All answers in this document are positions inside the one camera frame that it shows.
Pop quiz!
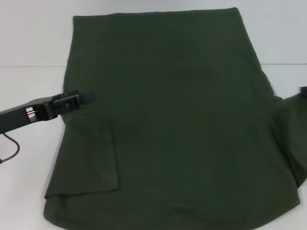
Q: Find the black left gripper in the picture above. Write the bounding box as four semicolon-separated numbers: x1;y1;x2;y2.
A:
0;90;96;135

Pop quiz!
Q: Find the dark green shirt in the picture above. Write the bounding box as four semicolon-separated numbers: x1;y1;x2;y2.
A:
42;7;307;230

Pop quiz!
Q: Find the left arm cable with plug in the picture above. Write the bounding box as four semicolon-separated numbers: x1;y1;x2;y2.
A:
0;133;22;164

